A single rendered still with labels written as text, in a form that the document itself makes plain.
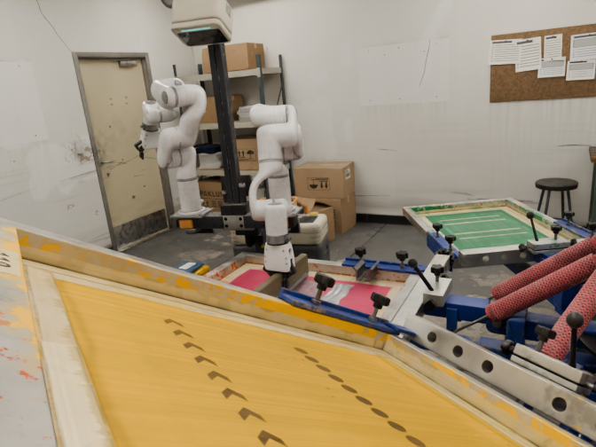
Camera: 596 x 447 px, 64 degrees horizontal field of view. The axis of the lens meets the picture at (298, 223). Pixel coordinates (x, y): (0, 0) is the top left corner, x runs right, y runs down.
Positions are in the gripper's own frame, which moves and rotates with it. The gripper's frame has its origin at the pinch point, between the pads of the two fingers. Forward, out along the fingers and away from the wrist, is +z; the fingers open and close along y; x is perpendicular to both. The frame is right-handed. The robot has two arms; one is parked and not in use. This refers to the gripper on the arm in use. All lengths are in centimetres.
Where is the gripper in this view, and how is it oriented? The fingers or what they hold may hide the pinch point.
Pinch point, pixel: (280, 284)
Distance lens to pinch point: 168.2
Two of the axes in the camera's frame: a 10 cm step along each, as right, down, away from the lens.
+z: 0.6, 9.7, 2.2
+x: -4.7, 2.2, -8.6
